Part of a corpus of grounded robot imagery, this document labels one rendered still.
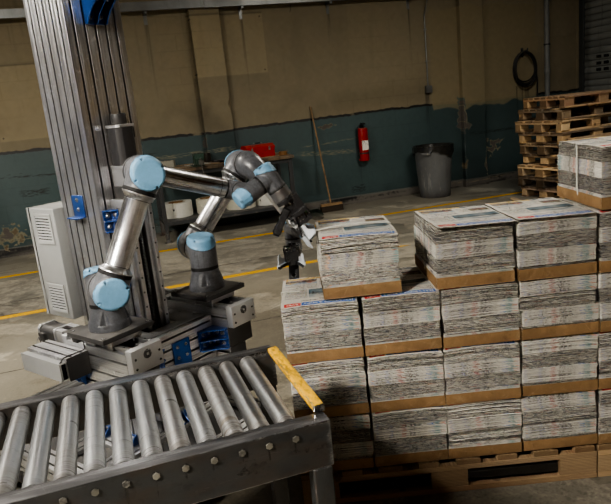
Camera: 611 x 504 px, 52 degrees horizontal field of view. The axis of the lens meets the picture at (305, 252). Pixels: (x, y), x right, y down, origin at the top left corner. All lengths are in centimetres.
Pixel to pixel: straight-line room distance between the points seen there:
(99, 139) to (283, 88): 666
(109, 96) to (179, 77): 620
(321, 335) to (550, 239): 89
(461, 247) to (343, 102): 715
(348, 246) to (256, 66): 685
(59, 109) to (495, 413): 202
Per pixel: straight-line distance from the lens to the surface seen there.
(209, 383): 182
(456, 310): 236
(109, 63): 258
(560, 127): 844
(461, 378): 247
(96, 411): 180
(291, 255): 277
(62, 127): 260
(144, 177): 214
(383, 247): 225
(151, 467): 149
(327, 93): 923
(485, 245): 232
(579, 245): 244
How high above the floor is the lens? 154
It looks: 13 degrees down
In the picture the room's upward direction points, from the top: 6 degrees counter-clockwise
